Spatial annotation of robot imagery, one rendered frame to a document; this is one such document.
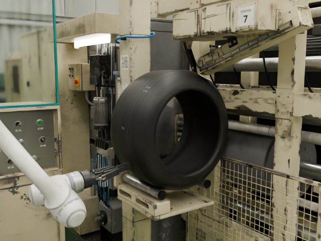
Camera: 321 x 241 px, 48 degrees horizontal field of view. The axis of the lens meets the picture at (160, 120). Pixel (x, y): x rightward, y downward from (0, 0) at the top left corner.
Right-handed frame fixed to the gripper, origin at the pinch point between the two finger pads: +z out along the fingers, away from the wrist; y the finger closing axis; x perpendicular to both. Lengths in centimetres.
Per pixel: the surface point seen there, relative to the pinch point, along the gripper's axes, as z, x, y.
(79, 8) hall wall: 386, -186, 918
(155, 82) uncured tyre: 17.8, -36.2, -6.5
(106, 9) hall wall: 477, -180, 919
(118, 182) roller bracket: 8.7, 16.7, 25.4
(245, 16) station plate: 55, -60, -27
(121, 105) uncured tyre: 6.5, -26.5, 6.4
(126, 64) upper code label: 26, -43, 32
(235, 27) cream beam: 54, -56, -21
